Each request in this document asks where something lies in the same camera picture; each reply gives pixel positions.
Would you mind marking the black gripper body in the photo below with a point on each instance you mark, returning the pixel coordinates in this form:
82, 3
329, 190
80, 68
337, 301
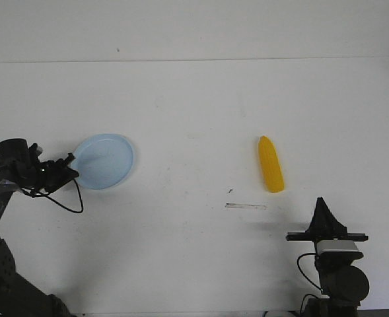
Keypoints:
306, 236
52, 176

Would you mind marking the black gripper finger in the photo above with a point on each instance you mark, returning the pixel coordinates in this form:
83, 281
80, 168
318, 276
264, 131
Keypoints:
67, 160
331, 223
317, 222

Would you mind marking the light blue round plate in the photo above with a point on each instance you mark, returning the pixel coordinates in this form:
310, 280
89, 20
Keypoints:
103, 161

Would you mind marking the yellow corn cob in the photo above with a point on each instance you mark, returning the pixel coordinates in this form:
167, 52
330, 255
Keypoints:
270, 166

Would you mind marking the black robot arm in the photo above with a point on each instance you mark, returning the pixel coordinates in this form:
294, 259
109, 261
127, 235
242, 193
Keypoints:
22, 171
342, 285

